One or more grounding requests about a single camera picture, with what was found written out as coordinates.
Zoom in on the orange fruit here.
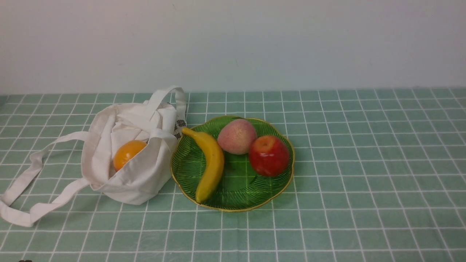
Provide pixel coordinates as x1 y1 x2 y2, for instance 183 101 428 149
113 140 147 171

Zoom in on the white cloth tote bag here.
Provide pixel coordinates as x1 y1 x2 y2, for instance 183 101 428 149
0 86 186 227

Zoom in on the pink peach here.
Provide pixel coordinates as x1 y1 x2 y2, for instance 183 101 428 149
217 119 258 155

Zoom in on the yellow banana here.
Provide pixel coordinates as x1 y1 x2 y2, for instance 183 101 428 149
182 128 225 204

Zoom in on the red apple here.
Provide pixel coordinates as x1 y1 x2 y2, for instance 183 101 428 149
248 135 290 177

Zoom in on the green glass plate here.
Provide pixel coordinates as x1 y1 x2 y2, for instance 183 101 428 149
170 118 295 212

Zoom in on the green checkered tablecloth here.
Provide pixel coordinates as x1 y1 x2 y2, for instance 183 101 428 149
0 88 466 262

